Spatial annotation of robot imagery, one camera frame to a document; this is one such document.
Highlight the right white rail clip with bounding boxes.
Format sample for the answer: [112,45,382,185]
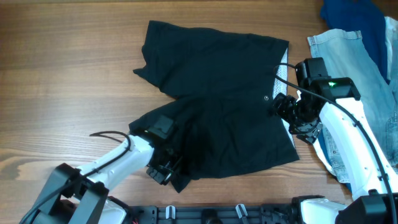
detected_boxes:
[235,203,249,224]

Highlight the light blue denim jeans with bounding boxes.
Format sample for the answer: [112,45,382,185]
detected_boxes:
[307,29,397,171]

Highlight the left white rail clip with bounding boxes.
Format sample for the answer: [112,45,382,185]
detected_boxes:
[165,205,176,220]

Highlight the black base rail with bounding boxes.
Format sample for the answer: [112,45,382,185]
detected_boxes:
[131,203,303,224]

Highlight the blue garment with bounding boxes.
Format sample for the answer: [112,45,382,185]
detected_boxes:
[320,0,389,83]

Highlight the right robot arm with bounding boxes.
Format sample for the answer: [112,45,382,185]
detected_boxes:
[273,58,397,223]

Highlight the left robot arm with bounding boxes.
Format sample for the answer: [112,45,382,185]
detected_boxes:
[21,116,182,223]

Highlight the black shorts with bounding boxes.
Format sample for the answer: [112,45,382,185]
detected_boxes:
[129,21,299,192]

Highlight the white rail clip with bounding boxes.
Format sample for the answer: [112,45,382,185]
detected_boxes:
[165,205,176,220]
[235,203,249,224]

